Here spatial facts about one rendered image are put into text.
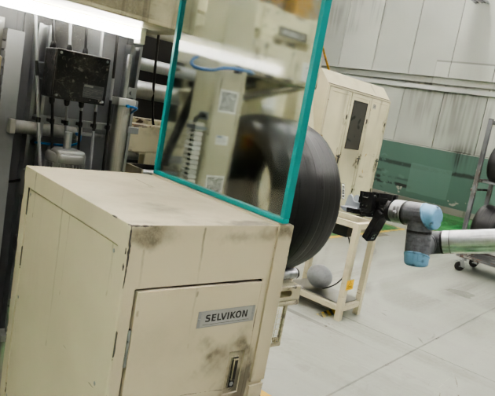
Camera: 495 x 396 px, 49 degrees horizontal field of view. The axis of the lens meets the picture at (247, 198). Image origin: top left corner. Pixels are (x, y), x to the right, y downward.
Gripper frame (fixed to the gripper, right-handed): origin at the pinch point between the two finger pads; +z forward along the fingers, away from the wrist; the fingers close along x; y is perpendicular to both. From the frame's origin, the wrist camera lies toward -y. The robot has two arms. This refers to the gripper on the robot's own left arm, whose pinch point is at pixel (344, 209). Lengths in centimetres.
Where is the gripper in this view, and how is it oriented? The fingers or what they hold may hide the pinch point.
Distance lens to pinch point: 192.8
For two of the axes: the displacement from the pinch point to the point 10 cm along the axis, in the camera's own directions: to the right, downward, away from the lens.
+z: -6.5, -1.2, 7.5
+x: -7.6, -0.4, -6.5
